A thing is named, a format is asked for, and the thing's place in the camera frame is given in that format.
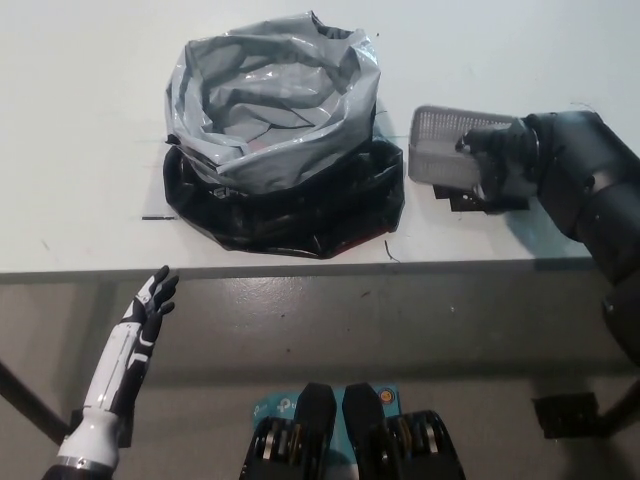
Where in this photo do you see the grey perforated rectangular basket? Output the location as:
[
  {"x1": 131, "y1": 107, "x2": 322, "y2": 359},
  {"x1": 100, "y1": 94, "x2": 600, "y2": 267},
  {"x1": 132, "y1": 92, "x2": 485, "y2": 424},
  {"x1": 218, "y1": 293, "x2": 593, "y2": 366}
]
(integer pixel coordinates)
[{"x1": 407, "y1": 104, "x2": 516, "y2": 189}]

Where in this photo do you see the grey and black plastic bag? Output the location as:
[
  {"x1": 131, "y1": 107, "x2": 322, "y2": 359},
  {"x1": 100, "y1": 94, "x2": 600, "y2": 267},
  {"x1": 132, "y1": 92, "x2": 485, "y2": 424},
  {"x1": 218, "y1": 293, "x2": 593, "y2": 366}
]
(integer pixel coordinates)
[{"x1": 162, "y1": 7, "x2": 405, "y2": 261}]

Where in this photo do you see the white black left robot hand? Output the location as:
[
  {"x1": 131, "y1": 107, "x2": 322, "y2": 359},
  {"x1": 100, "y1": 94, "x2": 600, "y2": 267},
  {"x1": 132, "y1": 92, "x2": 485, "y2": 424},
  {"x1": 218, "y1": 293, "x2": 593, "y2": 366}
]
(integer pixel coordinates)
[{"x1": 81, "y1": 265, "x2": 180, "y2": 417}]

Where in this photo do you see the black flat mat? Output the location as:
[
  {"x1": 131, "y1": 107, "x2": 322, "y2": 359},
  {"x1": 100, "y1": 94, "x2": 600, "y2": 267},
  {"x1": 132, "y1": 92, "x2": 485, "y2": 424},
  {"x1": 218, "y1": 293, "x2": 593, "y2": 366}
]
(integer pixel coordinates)
[{"x1": 432, "y1": 182, "x2": 532, "y2": 217}]

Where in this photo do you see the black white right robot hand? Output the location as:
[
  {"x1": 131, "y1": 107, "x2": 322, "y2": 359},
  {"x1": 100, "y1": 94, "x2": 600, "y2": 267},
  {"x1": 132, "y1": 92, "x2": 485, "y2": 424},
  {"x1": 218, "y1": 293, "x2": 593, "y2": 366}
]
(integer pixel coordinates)
[{"x1": 454, "y1": 117, "x2": 544, "y2": 201}]

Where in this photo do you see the teal printed box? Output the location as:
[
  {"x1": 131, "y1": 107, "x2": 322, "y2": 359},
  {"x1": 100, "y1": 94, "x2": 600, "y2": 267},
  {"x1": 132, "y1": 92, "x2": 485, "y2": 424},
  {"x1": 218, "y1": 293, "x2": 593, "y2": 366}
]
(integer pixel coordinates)
[{"x1": 251, "y1": 383, "x2": 401, "y2": 461}]

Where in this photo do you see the black table leg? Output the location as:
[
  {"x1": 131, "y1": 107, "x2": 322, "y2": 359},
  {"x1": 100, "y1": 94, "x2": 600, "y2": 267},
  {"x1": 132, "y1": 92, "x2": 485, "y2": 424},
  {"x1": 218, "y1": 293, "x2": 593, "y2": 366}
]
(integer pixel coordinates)
[
  {"x1": 597, "y1": 367, "x2": 640, "y2": 437},
  {"x1": 0, "y1": 357, "x2": 71, "y2": 444}
]

